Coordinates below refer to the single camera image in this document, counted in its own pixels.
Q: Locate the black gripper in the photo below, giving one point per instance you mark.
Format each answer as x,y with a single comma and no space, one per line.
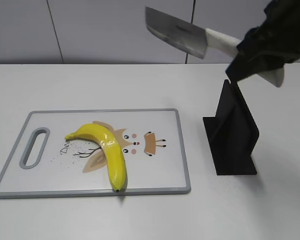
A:
266,48

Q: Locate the white-handled cleaver knife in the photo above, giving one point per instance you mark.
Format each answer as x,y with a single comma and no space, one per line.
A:
188,37

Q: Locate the yellow plastic banana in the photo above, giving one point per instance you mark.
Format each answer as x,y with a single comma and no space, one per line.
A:
111,148

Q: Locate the black knife stand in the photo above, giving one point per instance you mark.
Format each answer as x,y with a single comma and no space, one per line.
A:
232,133

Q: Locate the white grey-rimmed cutting board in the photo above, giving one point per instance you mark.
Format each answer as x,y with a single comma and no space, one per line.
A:
43,164

